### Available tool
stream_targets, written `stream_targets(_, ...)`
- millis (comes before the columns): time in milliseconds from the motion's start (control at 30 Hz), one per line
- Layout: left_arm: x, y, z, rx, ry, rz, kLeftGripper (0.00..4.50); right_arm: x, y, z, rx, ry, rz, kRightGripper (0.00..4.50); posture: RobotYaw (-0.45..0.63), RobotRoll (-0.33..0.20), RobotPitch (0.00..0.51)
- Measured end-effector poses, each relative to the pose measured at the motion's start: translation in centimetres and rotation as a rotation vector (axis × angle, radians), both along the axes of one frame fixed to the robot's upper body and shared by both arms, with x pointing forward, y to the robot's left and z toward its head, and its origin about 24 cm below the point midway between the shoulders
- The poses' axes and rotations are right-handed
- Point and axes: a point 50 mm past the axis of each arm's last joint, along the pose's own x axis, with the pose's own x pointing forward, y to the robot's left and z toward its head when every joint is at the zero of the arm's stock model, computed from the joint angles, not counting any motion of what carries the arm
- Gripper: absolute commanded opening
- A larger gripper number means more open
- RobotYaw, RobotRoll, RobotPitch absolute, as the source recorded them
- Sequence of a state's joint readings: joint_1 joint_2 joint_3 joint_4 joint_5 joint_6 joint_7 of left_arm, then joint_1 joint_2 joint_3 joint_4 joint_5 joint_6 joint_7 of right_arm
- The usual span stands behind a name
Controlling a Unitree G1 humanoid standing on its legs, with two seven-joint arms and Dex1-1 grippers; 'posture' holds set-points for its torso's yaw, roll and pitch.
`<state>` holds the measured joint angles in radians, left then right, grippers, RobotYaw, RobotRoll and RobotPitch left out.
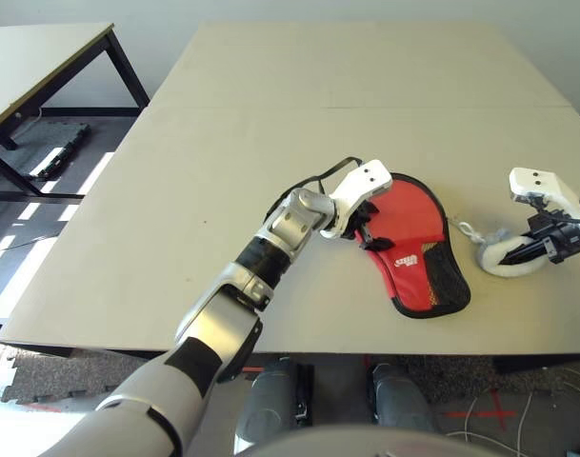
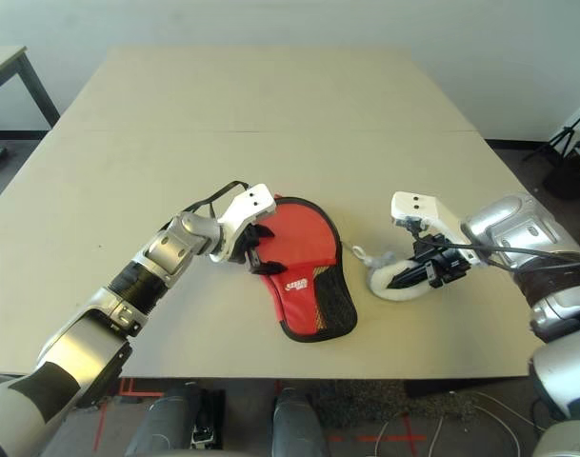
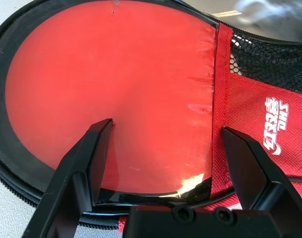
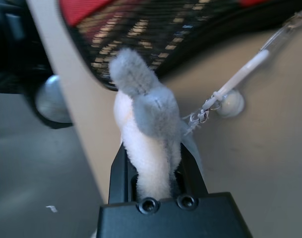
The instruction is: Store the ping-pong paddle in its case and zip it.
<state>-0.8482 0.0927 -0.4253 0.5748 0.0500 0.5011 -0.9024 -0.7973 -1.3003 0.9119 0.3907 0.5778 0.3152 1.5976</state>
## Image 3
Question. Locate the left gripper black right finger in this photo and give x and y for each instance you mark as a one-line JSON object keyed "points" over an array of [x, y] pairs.
{"points": [[255, 173]]}

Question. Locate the red ping-pong paddle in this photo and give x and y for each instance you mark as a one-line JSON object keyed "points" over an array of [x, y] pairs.
{"points": [[103, 74]]}

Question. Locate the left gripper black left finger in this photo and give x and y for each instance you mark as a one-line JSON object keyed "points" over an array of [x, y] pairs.
{"points": [[66, 183]]}

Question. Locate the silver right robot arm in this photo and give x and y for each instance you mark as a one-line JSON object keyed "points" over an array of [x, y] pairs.
{"points": [[277, 22]]}

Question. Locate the red black paddle case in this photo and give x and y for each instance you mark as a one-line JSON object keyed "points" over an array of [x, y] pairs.
{"points": [[245, 104]]}

